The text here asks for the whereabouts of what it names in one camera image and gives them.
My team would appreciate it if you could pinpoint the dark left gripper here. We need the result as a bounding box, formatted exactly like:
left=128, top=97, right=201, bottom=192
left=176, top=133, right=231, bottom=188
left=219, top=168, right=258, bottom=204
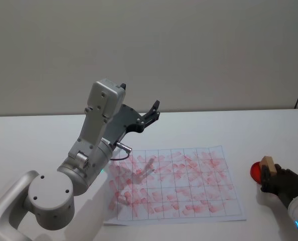
left=107, top=99, right=161, bottom=146

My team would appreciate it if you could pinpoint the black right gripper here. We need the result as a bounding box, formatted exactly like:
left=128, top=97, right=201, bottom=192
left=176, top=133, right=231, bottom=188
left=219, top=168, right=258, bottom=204
left=260, top=163, right=298, bottom=209

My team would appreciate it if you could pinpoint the small wooden stamp block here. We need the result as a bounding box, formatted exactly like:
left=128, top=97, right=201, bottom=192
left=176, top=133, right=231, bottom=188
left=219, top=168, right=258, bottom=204
left=261, top=155, right=278, bottom=177

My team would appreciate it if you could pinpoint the round red ink pad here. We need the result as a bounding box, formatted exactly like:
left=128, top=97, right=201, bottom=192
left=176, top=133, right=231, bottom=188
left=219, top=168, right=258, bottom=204
left=250, top=162, right=265, bottom=184

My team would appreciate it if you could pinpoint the white paper with red-stamped grid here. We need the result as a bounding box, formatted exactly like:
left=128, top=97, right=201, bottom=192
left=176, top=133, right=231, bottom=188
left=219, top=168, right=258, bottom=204
left=103, top=144, right=247, bottom=225

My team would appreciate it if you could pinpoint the thin dark cable silver plug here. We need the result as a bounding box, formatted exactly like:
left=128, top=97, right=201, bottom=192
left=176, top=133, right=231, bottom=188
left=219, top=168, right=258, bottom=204
left=110, top=141, right=133, bottom=161

